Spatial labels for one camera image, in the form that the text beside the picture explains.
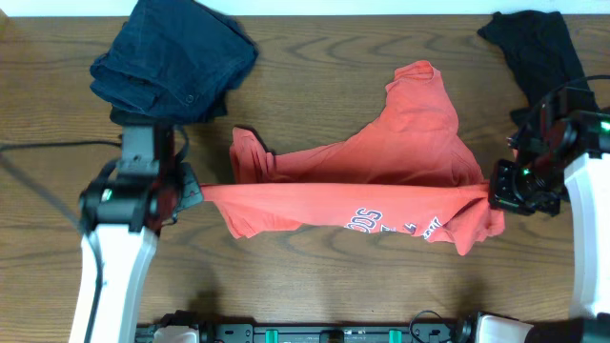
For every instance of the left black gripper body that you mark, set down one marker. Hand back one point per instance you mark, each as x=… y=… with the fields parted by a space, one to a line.
x=164 y=175

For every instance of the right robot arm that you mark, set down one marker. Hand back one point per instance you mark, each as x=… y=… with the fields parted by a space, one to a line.
x=562 y=156

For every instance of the dark blue folded jeans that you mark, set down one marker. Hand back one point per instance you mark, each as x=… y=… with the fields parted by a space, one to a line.
x=174 y=59

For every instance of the black garment with white logo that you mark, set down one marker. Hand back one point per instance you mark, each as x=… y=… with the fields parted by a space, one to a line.
x=538 y=50

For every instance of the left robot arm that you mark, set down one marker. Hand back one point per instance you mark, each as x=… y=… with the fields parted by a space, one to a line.
x=122 y=213

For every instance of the red printed t-shirt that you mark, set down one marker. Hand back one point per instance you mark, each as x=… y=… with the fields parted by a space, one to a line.
x=406 y=172

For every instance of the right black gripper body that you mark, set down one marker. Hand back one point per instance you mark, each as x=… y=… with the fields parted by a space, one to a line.
x=523 y=190

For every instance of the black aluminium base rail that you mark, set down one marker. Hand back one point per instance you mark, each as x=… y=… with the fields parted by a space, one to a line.
x=247 y=333

